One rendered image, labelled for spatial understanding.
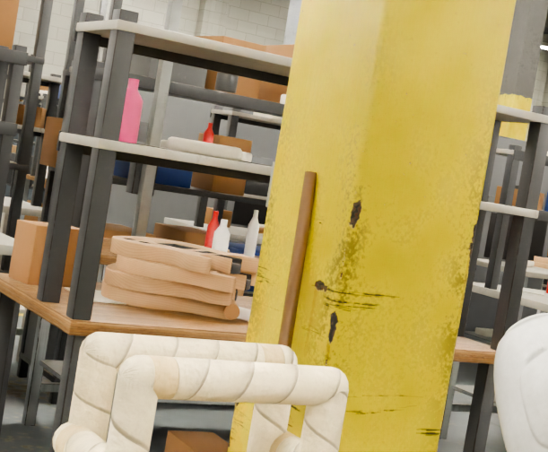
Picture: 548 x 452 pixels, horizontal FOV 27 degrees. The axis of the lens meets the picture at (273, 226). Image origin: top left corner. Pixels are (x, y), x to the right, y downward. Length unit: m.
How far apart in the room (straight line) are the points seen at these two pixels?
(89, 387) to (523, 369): 0.42
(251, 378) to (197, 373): 0.05
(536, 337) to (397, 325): 0.85
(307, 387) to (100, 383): 0.16
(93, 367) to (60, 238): 2.21
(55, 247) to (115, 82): 0.51
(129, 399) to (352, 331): 1.08
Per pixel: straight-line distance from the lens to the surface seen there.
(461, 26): 1.96
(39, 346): 5.31
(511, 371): 1.11
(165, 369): 0.83
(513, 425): 1.10
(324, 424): 0.91
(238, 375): 0.86
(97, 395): 0.91
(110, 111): 2.87
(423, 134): 1.91
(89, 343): 0.90
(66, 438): 0.90
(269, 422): 0.98
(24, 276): 3.44
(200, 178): 6.29
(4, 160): 4.88
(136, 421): 0.83
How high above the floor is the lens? 1.36
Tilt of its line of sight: 3 degrees down
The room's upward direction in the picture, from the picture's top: 9 degrees clockwise
